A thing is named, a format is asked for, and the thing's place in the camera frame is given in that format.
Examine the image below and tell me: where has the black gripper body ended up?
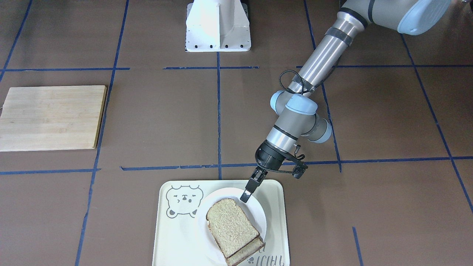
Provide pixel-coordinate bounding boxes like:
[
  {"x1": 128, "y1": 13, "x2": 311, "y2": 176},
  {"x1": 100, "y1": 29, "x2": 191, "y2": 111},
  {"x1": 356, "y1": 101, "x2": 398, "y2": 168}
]
[{"x1": 247, "y1": 141, "x2": 287, "y2": 192}]

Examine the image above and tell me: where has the white round plate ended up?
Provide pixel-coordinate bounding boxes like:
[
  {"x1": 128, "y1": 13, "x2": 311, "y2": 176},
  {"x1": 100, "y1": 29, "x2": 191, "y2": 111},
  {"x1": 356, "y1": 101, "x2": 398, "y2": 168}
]
[{"x1": 194, "y1": 187, "x2": 267, "y2": 266}]

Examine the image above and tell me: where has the brown bread slice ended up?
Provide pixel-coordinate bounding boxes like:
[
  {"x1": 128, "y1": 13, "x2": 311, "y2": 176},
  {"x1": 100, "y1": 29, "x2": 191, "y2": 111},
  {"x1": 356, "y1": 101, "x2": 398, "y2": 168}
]
[{"x1": 206, "y1": 198, "x2": 261, "y2": 259}]

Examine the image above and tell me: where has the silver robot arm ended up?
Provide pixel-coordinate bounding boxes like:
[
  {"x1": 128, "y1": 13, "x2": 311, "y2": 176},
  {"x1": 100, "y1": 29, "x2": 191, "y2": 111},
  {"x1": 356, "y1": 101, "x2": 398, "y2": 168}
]
[{"x1": 240, "y1": 0, "x2": 450, "y2": 203}]

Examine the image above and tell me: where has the bread slice on plate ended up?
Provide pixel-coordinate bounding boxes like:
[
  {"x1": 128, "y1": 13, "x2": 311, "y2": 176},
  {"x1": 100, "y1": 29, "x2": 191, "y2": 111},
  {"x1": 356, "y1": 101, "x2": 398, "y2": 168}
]
[{"x1": 226, "y1": 237, "x2": 265, "y2": 266}]

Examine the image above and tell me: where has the cream bear tray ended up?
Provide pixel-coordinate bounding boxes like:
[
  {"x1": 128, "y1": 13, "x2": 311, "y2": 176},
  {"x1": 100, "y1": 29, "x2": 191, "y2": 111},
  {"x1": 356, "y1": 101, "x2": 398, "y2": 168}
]
[{"x1": 152, "y1": 180, "x2": 290, "y2": 266}]

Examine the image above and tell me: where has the wooden cutting board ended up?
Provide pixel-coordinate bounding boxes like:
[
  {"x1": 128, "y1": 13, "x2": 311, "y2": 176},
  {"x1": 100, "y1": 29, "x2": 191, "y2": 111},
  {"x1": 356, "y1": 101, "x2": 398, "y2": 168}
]
[{"x1": 0, "y1": 85, "x2": 108, "y2": 151}]

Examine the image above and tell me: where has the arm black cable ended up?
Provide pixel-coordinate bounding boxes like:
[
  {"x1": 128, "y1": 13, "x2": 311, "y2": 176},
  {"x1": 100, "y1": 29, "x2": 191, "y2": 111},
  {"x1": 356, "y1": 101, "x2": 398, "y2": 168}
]
[{"x1": 278, "y1": 66, "x2": 340, "y2": 98}]

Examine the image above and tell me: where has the white pedestal column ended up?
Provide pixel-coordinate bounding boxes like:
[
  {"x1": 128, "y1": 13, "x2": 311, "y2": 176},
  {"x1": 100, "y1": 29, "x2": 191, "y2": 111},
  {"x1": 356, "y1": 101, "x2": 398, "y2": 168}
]
[{"x1": 185, "y1": 0, "x2": 252, "y2": 52}]

